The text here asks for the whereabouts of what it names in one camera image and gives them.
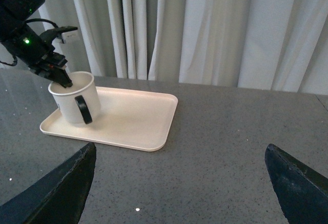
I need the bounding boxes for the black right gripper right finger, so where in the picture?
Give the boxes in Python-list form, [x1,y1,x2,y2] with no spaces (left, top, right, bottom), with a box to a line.
[264,144,327,223]

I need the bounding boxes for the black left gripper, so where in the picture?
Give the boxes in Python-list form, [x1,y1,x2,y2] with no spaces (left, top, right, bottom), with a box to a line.
[1,25,73,88]

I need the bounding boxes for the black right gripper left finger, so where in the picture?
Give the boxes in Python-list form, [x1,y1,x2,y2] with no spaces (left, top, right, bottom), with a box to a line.
[1,142,96,223]

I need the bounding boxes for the white smiley mug black handle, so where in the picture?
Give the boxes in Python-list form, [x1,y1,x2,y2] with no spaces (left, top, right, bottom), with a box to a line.
[48,71,101,125]

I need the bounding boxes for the cream rectangular tray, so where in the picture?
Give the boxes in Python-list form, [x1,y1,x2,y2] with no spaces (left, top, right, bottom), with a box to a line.
[39,87,178,152]

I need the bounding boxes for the white pleated curtain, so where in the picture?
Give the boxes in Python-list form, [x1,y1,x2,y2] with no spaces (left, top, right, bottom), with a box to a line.
[0,0,328,94]

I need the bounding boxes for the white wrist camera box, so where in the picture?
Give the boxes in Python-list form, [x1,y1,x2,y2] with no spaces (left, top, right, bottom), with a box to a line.
[40,25,79,46]

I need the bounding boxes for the black cable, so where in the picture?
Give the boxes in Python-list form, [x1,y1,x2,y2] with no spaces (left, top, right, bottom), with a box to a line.
[0,18,59,66]

